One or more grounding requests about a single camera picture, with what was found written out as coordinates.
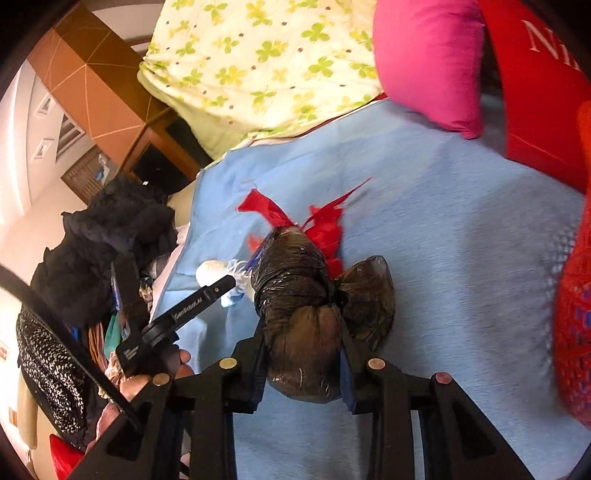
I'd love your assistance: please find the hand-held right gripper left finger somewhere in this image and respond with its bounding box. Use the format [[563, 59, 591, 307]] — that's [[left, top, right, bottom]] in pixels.
[[59, 332, 267, 480]]

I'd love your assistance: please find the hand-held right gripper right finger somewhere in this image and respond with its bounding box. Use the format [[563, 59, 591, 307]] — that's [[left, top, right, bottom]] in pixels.
[[341, 344, 536, 480]]

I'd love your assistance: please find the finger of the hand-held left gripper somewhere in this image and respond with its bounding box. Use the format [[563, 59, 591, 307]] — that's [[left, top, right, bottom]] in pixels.
[[112, 253, 150, 331], [148, 276, 237, 340]]

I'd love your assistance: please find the white plastic bag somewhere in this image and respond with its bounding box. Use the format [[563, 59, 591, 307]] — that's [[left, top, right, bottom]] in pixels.
[[196, 259, 253, 309]]

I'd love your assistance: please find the black plastic bag bundle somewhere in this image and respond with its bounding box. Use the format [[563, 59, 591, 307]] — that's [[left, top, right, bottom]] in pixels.
[[249, 227, 396, 406]]

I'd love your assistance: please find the red perforated basket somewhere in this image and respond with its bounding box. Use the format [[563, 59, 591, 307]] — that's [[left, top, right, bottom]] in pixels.
[[554, 194, 591, 418]]

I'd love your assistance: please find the person's left hand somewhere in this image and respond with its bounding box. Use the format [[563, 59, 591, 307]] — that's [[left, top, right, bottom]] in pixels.
[[117, 349, 194, 407]]

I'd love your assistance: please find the teal cloth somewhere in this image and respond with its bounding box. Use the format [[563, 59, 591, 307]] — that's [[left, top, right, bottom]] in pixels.
[[103, 318, 124, 357]]

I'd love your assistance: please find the orange striped cloth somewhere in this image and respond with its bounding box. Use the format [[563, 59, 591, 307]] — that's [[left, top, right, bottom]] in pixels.
[[87, 320, 108, 365]]

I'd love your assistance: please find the black clothing pile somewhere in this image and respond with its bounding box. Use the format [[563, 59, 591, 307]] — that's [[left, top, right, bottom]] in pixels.
[[30, 178, 179, 324]]

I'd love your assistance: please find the black white speckled cloth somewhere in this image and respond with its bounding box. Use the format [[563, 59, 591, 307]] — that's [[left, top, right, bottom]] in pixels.
[[16, 307, 99, 435]]

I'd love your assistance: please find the beige pillow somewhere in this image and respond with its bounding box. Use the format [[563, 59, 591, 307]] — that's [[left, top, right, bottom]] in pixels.
[[167, 187, 200, 228]]

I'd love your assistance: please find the wooden lattice screen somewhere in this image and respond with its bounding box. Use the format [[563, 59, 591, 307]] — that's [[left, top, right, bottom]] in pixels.
[[61, 147, 117, 202]]

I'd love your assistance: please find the red cloth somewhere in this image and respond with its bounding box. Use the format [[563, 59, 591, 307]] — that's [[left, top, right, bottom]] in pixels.
[[48, 434, 86, 468]]

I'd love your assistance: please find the wooden bed headboard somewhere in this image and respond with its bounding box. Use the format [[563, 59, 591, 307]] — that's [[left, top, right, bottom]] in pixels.
[[121, 108, 214, 195]]

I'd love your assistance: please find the ceiling vent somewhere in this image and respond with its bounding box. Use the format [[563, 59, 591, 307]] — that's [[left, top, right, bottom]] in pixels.
[[54, 113, 86, 161]]

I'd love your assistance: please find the blue blanket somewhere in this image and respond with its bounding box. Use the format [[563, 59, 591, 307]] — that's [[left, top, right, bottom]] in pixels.
[[164, 99, 588, 480]]

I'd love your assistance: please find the clover print quilt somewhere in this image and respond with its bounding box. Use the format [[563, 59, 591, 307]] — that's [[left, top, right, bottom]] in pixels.
[[137, 0, 387, 160]]

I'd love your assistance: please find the pink pillow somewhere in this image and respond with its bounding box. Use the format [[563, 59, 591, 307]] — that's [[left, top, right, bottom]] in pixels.
[[372, 0, 491, 140]]

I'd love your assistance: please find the red shopping bag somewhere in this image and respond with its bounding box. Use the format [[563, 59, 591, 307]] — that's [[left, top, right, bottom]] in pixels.
[[478, 0, 591, 195]]

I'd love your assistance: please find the orange packet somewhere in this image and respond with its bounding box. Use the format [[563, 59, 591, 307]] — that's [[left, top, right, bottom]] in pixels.
[[575, 99, 591, 195]]

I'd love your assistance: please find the black strap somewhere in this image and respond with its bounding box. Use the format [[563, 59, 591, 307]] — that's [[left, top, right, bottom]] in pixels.
[[0, 265, 143, 432]]

